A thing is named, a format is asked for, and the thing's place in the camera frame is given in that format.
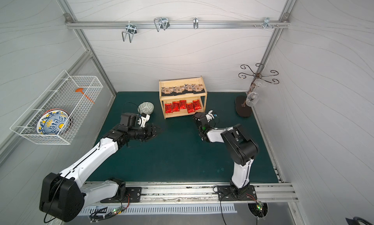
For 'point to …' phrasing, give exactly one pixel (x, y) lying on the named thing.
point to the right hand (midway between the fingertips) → (195, 113)
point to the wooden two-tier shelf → (188, 97)
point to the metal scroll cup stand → (241, 108)
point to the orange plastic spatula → (80, 89)
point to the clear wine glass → (252, 97)
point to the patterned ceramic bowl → (146, 107)
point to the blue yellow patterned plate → (54, 121)
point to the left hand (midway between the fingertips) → (160, 132)
